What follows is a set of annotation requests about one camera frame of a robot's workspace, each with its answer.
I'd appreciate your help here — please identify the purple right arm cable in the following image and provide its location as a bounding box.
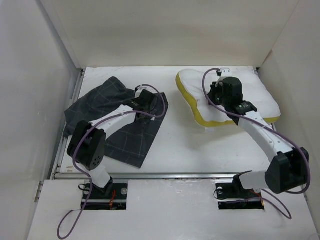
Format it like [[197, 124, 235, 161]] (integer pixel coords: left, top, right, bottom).
[[201, 67, 311, 220]]

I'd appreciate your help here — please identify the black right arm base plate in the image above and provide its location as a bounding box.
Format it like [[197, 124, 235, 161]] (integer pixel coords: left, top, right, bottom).
[[215, 182, 261, 200]]

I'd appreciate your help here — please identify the white pillow with yellow band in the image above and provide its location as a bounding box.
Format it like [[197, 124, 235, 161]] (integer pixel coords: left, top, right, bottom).
[[175, 69, 281, 128]]

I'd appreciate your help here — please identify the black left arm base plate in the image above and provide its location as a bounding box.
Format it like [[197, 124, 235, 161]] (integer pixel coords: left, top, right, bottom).
[[78, 183, 128, 201]]

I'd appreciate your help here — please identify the dark grey checked pillowcase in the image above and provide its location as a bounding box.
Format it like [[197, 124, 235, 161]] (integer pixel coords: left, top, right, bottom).
[[63, 76, 165, 169]]

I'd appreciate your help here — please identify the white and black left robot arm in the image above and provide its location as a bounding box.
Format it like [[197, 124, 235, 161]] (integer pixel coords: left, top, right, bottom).
[[67, 89, 167, 199]]

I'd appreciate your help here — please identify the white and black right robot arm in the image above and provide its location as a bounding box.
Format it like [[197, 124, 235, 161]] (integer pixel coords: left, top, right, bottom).
[[206, 77, 311, 197]]

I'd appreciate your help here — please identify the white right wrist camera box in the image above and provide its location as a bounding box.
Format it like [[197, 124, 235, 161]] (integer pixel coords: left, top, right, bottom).
[[216, 67, 233, 77]]

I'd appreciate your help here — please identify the aluminium front rail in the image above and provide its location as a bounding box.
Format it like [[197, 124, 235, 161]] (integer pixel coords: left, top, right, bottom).
[[49, 172, 238, 180]]

